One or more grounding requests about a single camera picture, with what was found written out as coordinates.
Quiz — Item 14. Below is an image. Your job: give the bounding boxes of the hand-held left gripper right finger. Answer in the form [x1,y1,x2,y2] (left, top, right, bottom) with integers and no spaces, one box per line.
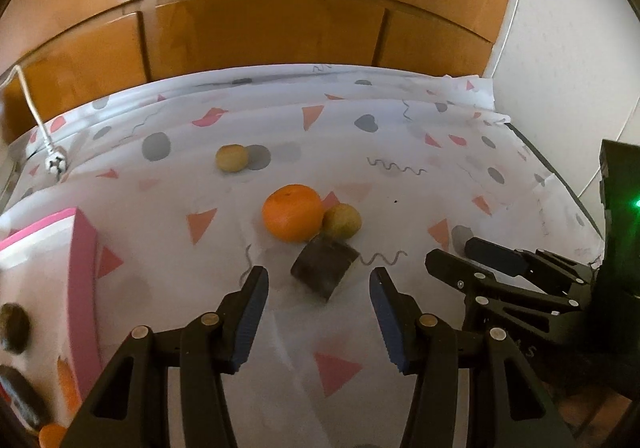
[369,267,571,448]

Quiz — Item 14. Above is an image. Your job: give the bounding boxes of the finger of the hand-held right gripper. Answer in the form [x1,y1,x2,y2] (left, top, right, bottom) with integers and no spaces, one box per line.
[424,249,590,331]
[464,237,597,285]

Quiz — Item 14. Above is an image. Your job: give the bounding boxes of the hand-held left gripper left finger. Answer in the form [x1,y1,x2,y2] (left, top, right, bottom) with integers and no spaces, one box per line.
[70,266,271,448]

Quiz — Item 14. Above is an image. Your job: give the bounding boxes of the dark brown cylinder piece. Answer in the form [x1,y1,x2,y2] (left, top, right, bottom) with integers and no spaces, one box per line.
[0,365,51,431]
[290,234,360,302]

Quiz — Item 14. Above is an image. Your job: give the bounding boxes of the pink shallow box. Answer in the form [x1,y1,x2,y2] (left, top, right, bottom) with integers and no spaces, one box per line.
[0,208,123,448]

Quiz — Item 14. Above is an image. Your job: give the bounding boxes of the orange carrot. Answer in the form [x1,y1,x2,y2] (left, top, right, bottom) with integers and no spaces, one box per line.
[56,355,83,416]

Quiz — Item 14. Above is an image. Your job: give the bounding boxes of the orange mandarin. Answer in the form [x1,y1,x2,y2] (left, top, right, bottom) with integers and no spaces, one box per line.
[262,184,325,243]
[39,423,68,448]

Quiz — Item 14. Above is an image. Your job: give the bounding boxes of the dark passion fruit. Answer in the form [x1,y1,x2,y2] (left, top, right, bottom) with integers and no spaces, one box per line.
[0,303,31,355]

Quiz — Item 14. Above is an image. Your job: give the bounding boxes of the small yellow-green round fruit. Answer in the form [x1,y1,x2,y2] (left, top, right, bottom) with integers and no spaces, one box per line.
[321,203,362,239]
[215,144,250,175]

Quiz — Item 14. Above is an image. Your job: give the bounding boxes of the white patterned tablecloth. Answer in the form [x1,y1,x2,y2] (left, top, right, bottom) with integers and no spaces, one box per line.
[0,62,606,448]

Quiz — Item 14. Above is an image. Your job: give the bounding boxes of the white power cable with plug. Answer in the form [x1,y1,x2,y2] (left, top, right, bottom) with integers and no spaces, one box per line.
[0,65,69,177]

